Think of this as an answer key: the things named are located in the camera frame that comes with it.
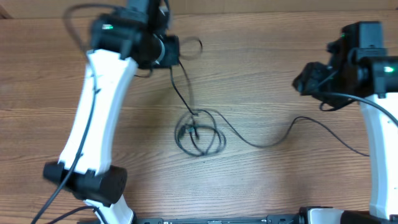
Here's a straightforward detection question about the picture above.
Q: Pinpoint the black micro USB cable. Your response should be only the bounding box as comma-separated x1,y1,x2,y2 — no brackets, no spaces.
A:
174,108,370,157

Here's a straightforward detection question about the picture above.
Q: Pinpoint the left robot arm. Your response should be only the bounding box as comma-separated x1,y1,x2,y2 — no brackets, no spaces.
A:
43,1,180,223

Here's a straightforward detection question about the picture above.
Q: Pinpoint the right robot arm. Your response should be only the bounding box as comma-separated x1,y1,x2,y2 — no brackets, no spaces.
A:
292,21,397,223

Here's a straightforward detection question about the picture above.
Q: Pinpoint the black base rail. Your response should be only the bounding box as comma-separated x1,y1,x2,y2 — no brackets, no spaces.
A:
132,214,306,224

